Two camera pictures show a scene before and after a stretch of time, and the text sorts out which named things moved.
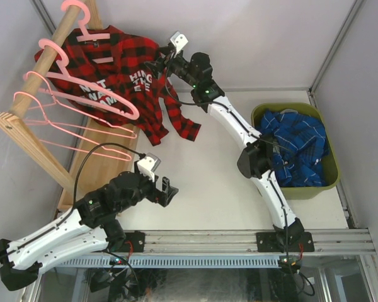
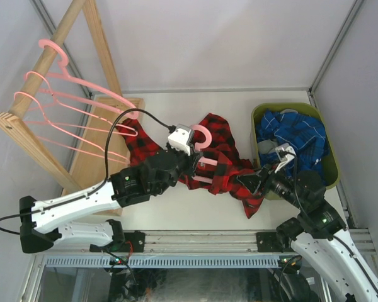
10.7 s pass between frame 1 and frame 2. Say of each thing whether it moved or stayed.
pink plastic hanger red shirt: moved
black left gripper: moved
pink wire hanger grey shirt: moved
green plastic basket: stayed
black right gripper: moved
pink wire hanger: moved
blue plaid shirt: stayed
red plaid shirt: moved
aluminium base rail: stayed
